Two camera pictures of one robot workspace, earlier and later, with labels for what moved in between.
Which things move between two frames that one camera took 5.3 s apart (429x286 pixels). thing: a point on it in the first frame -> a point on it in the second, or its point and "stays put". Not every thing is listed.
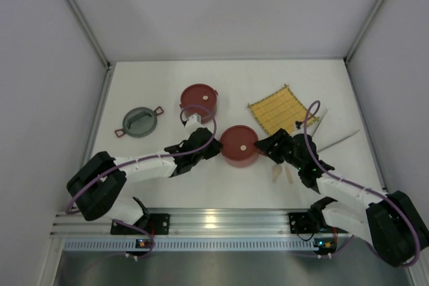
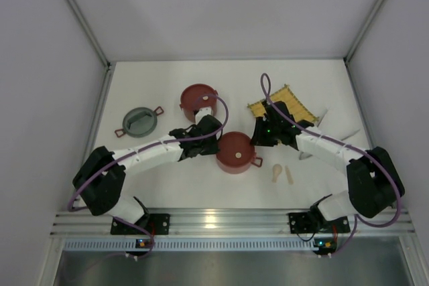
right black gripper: [279, 145] -> [276, 112]
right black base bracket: [301, 222] stays put
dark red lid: [198, 94] stays put
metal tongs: [330, 130] stays put
